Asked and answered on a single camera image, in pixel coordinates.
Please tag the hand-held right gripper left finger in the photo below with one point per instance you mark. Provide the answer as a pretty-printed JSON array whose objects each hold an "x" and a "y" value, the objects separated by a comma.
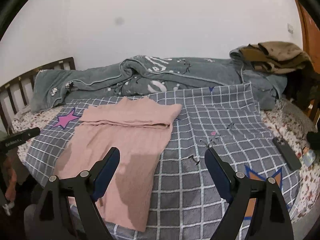
[{"x": 106, "y": 172}]

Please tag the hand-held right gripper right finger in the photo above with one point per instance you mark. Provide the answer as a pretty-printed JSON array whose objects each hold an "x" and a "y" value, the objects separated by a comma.
[{"x": 217, "y": 172}]

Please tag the pink knit sweater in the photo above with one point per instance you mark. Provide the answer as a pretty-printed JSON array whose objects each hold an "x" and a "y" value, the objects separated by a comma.
[{"x": 125, "y": 140}]

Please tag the pile of brown clothes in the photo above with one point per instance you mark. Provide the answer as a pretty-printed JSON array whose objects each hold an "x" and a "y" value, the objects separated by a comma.
[{"x": 275, "y": 52}]

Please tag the person's left hand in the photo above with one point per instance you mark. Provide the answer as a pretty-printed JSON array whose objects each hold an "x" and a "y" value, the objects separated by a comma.
[{"x": 11, "y": 180}]

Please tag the grey checked blanket with stars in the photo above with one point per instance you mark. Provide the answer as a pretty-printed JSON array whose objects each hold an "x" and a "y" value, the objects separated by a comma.
[{"x": 212, "y": 120}]

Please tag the dark wooden slatted headboard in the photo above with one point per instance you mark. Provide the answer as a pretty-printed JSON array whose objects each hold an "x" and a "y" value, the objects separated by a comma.
[{"x": 37, "y": 71}]

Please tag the black remote control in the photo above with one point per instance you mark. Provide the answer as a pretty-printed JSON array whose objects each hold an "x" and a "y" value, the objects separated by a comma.
[{"x": 287, "y": 153}]

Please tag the floral bed sheet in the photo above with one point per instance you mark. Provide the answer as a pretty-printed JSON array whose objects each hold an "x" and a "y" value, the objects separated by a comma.
[{"x": 282, "y": 125}]

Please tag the small pale packet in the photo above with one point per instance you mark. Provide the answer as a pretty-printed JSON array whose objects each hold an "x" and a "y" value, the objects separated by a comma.
[{"x": 308, "y": 158}]

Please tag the grey-green printed quilt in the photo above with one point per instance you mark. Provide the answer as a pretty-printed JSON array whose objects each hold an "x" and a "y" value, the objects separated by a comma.
[{"x": 100, "y": 80}]

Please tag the black round object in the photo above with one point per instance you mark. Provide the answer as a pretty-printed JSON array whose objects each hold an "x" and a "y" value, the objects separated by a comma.
[{"x": 314, "y": 140}]

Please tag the brown wooden door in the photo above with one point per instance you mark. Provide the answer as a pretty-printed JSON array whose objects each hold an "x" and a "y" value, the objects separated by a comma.
[{"x": 311, "y": 30}]

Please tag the white wall switch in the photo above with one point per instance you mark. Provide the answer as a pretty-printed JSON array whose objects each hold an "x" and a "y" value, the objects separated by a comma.
[{"x": 290, "y": 28}]

